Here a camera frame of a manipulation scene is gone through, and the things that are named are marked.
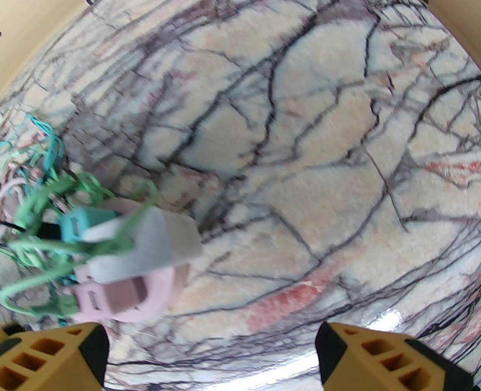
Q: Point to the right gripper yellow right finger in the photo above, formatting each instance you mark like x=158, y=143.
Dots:
x=387, y=365

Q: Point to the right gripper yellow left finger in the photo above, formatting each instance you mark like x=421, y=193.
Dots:
x=40, y=361

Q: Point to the pink charger plug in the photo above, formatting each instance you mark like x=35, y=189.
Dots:
x=110, y=295

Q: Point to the pink round socket hub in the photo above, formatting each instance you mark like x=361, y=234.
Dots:
x=163, y=291

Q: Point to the teal charger plug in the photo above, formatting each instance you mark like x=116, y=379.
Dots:
x=77, y=224

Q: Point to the white charger plug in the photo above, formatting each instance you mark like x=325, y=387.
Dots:
x=159, y=242

